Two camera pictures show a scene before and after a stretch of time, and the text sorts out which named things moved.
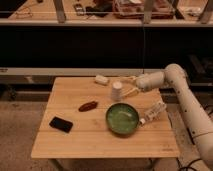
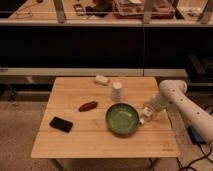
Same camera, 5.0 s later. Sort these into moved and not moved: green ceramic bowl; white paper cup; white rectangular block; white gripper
Moved: white gripper
Not moved: white rectangular block; green ceramic bowl; white paper cup
